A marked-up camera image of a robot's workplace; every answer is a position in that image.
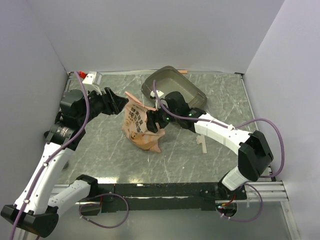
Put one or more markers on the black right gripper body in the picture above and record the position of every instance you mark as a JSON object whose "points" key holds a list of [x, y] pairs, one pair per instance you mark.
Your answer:
{"points": [[164, 118]]}

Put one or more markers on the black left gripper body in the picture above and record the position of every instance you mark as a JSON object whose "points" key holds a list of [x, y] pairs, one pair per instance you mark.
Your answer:
{"points": [[97, 104]]}

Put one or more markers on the orange cat litter bag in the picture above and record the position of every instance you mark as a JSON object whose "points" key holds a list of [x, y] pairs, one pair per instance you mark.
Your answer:
{"points": [[135, 125]]}

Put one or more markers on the white bag sealing clip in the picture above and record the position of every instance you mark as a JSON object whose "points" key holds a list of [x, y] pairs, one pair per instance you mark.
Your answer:
{"points": [[200, 140]]}

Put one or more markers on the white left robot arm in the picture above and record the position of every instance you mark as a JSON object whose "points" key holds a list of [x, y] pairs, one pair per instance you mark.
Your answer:
{"points": [[35, 211]]}

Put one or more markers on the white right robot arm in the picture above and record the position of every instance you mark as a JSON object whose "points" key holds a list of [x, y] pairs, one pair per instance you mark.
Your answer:
{"points": [[252, 149]]}

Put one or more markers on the grey plastic litter box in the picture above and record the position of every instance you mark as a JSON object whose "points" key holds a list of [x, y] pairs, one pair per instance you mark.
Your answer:
{"points": [[168, 79]]}

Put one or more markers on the small orange wooden piece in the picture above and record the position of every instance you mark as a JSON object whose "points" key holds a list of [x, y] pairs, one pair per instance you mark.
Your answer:
{"points": [[183, 71]]}

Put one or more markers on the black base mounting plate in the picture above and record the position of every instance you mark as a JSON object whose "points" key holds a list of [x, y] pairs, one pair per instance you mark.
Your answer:
{"points": [[162, 196]]}

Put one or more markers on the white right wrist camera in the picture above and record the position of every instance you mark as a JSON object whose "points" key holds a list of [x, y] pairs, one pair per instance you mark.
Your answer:
{"points": [[155, 95]]}

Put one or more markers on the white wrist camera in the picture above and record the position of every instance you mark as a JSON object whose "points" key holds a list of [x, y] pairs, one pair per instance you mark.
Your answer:
{"points": [[90, 78], [155, 95]]}

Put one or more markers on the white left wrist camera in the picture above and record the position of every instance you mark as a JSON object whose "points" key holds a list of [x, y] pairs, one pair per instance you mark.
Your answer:
{"points": [[90, 78]]}

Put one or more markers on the aluminium rail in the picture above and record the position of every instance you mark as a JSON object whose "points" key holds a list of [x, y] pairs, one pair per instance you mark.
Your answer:
{"points": [[270, 191]]}

